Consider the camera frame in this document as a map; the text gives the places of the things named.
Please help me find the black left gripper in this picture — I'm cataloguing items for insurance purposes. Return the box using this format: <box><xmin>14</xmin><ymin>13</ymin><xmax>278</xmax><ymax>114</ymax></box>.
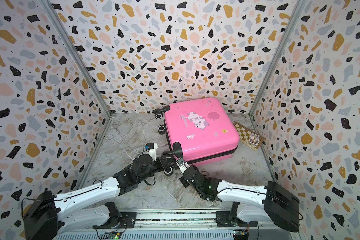
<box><xmin>138</xmin><ymin>155</ymin><xmax>176</xmax><ymax>185</ymax></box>

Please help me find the pink hard-shell kids suitcase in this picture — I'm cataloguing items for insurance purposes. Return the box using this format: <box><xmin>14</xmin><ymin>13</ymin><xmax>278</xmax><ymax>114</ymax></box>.
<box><xmin>153</xmin><ymin>98</ymin><xmax>240</xmax><ymax>167</ymax></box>

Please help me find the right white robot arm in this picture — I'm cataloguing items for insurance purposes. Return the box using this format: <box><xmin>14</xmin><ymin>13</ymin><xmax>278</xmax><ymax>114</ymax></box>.
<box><xmin>178</xmin><ymin>163</ymin><xmax>303</xmax><ymax>233</ymax></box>

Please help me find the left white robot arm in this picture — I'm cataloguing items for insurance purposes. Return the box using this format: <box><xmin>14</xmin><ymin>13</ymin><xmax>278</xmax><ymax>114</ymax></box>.
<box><xmin>22</xmin><ymin>154</ymin><xmax>174</xmax><ymax>240</ymax></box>

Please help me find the wooden chess board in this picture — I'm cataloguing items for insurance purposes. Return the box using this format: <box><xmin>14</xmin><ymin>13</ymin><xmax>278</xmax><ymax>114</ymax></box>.
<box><xmin>234</xmin><ymin>122</ymin><xmax>265</xmax><ymax>151</ymax></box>

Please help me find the small card box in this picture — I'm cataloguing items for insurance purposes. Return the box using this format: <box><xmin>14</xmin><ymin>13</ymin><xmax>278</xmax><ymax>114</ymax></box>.
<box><xmin>249</xmin><ymin>133</ymin><xmax>261</xmax><ymax>146</ymax></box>

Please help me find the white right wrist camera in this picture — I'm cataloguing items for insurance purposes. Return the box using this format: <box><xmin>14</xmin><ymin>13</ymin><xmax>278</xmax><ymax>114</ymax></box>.
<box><xmin>175</xmin><ymin>158</ymin><xmax>190</xmax><ymax>174</ymax></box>

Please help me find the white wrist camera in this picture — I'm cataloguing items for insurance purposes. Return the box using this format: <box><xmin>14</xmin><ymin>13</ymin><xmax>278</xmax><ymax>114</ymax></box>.
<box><xmin>175</xmin><ymin>158</ymin><xmax>190</xmax><ymax>174</ymax></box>
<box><xmin>145</xmin><ymin>143</ymin><xmax>158</xmax><ymax>161</ymax></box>

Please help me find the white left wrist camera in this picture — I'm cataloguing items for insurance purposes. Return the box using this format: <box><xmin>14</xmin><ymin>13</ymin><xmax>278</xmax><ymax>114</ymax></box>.
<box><xmin>145</xmin><ymin>143</ymin><xmax>158</xmax><ymax>161</ymax></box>

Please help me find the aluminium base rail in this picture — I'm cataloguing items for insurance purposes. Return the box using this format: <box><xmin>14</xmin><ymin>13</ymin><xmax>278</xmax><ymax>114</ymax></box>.
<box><xmin>56</xmin><ymin>209</ymin><xmax>304</xmax><ymax>240</ymax></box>

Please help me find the left aluminium corner post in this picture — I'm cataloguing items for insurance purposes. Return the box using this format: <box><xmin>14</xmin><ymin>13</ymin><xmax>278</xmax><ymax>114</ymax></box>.
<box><xmin>39</xmin><ymin>1</ymin><xmax>112</xmax><ymax>117</ymax></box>

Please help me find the aluminium corner post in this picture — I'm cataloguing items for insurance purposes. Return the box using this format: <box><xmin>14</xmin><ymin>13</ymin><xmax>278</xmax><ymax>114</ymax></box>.
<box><xmin>39</xmin><ymin>1</ymin><xmax>112</xmax><ymax>117</ymax></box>
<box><xmin>249</xmin><ymin>0</ymin><xmax>307</xmax><ymax>118</ymax></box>

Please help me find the right aluminium corner post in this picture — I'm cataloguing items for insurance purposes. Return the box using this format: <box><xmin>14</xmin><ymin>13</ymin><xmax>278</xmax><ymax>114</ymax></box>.
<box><xmin>249</xmin><ymin>0</ymin><xmax>307</xmax><ymax>118</ymax></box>

